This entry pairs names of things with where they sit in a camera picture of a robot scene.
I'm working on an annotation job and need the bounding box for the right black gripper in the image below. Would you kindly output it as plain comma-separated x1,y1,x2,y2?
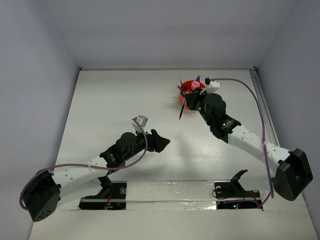
186,86,213,126

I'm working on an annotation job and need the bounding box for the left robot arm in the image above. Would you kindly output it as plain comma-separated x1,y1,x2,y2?
19,129,170,223

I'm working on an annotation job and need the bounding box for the orange round desk organizer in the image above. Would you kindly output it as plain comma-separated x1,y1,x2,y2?
179,80,205,104

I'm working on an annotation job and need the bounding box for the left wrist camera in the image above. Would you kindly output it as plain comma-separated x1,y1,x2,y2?
132,115,148,134

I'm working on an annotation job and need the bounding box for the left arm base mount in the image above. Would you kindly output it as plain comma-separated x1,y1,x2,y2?
78,176,127,211

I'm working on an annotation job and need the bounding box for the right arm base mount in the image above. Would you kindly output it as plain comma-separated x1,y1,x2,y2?
211,169,262,210

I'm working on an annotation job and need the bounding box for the dark blue ballpoint pen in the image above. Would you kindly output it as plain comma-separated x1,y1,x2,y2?
177,86,185,97

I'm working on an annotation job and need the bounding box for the blue gel pen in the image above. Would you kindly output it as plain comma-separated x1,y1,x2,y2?
178,98,186,120

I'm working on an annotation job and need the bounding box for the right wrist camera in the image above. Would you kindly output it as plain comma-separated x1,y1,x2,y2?
200,76,220,95

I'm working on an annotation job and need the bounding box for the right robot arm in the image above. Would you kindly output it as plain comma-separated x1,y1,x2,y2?
185,92,313,201

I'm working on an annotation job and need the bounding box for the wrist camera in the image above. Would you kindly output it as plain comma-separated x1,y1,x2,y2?
200,76,220,95
132,115,148,134

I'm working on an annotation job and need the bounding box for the pink capped clear tube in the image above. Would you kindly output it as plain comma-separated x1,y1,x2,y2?
190,80,200,91

